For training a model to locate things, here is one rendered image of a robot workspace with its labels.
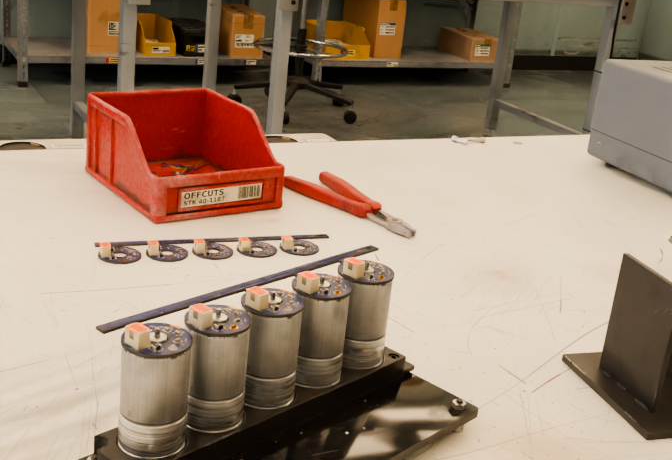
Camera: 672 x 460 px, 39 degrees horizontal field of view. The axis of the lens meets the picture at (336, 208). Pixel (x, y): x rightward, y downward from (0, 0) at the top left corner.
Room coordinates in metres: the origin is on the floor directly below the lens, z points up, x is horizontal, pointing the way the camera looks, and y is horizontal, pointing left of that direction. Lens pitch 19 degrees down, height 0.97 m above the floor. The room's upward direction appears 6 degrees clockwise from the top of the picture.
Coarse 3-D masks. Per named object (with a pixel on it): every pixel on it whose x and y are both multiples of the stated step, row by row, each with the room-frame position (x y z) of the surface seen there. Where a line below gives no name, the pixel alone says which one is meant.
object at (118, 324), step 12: (348, 252) 0.41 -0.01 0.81; (360, 252) 0.41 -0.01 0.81; (312, 264) 0.39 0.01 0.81; (324, 264) 0.39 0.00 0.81; (264, 276) 0.37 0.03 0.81; (276, 276) 0.37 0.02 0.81; (288, 276) 0.37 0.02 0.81; (228, 288) 0.35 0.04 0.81; (240, 288) 0.35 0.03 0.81; (192, 300) 0.34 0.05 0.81; (204, 300) 0.34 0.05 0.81; (144, 312) 0.32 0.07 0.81; (156, 312) 0.32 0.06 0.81; (168, 312) 0.33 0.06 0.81; (108, 324) 0.31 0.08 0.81; (120, 324) 0.31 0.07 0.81
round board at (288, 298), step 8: (264, 288) 0.36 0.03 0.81; (272, 288) 0.36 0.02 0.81; (280, 296) 0.35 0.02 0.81; (288, 296) 0.35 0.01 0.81; (296, 296) 0.35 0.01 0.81; (280, 304) 0.34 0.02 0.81; (288, 304) 0.34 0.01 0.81; (296, 304) 0.35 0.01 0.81; (256, 312) 0.33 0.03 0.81; (264, 312) 0.34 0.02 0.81; (272, 312) 0.34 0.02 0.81; (280, 312) 0.34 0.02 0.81; (288, 312) 0.34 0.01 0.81; (296, 312) 0.34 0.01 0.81
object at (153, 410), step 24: (144, 360) 0.29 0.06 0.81; (168, 360) 0.29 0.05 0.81; (120, 384) 0.30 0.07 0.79; (144, 384) 0.29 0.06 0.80; (168, 384) 0.29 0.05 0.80; (120, 408) 0.30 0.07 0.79; (144, 408) 0.29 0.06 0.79; (168, 408) 0.29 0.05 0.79; (120, 432) 0.30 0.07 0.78; (144, 432) 0.29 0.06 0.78; (168, 432) 0.29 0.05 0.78; (144, 456) 0.29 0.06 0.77; (168, 456) 0.29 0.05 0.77
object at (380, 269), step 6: (342, 264) 0.39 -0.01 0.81; (372, 264) 0.39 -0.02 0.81; (378, 264) 0.40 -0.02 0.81; (342, 270) 0.39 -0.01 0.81; (378, 270) 0.39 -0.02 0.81; (384, 270) 0.39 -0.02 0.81; (390, 270) 0.39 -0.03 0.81; (342, 276) 0.38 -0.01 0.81; (348, 276) 0.38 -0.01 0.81; (366, 276) 0.38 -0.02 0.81; (372, 276) 0.38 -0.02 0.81; (378, 276) 0.38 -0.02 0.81; (384, 276) 0.38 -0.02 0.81; (390, 276) 0.38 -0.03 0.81; (360, 282) 0.38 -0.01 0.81; (366, 282) 0.38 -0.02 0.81; (372, 282) 0.38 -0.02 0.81; (378, 282) 0.38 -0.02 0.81; (384, 282) 0.38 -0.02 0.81
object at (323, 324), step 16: (320, 288) 0.36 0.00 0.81; (304, 304) 0.36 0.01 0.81; (320, 304) 0.36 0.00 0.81; (336, 304) 0.36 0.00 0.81; (304, 320) 0.36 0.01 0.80; (320, 320) 0.36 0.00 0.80; (336, 320) 0.36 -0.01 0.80; (304, 336) 0.36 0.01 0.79; (320, 336) 0.36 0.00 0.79; (336, 336) 0.36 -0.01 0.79; (304, 352) 0.36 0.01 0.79; (320, 352) 0.36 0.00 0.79; (336, 352) 0.36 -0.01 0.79; (304, 368) 0.36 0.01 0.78; (320, 368) 0.36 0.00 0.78; (336, 368) 0.36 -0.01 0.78; (304, 384) 0.36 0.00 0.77; (320, 384) 0.36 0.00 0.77
